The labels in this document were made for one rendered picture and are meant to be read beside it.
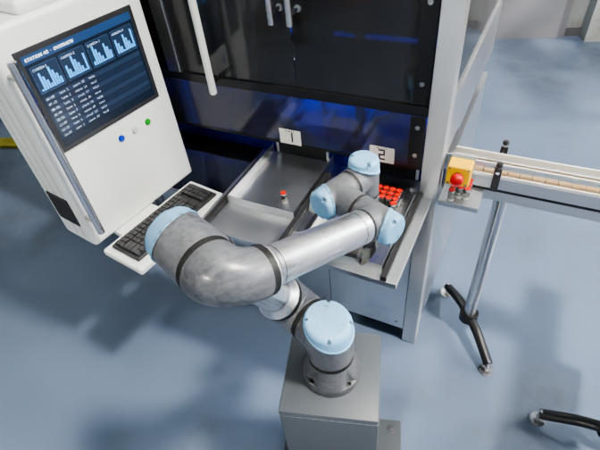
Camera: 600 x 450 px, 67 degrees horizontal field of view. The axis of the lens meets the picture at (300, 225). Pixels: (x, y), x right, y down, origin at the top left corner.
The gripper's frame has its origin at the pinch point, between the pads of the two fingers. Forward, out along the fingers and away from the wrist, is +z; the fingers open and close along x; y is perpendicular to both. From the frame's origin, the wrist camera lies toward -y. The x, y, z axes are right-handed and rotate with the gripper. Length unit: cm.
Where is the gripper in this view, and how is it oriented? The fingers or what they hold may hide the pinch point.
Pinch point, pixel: (360, 262)
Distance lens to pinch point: 131.9
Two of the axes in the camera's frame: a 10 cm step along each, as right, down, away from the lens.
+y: 4.3, -6.4, 6.3
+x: -9.0, -2.4, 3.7
